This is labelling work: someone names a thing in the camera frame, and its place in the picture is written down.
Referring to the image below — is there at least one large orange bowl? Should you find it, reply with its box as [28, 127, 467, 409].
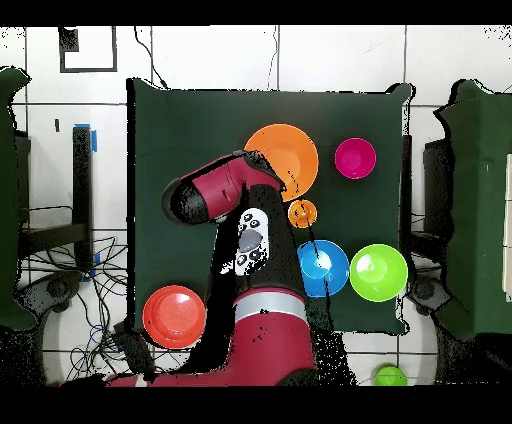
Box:
[243, 123, 320, 202]

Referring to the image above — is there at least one blue bowl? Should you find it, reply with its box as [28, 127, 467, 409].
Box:
[296, 239, 350, 298]

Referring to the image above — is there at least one pink bowl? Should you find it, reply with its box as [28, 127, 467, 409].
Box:
[334, 137, 378, 180]

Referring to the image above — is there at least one large red bowl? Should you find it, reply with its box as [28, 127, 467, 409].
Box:
[141, 284, 208, 350]

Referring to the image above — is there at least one large green bowl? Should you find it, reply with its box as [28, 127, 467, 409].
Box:
[349, 243, 410, 303]

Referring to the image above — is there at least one orange cup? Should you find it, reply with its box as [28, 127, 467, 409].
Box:
[287, 199, 318, 230]

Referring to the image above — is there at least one dark green table cloth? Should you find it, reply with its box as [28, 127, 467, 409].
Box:
[126, 77, 417, 336]

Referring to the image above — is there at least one blue tape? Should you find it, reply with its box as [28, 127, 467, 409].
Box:
[73, 122, 98, 153]

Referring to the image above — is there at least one black chair base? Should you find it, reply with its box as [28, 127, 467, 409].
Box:
[403, 275, 453, 317]
[15, 270, 85, 315]

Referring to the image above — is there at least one black power strip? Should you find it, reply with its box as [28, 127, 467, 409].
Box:
[111, 320, 157, 381]

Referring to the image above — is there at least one green bowl on floor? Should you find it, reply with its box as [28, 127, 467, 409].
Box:
[373, 363, 409, 387]

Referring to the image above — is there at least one green covered side table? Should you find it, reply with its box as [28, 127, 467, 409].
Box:
[433, 78, 512, 341]
[0, 65, 39, 331]

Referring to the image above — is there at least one thin black cable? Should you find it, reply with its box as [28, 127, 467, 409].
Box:
[266, 25, 280, 91]
[133, 25, 169, 89]

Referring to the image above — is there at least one tangle of black cables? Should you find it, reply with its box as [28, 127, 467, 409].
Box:
[19, 235, 189, 381]

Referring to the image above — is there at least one black stool frame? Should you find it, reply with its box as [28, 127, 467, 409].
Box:
[17, 126, 95, 273]
[401, 135, 455, 277]

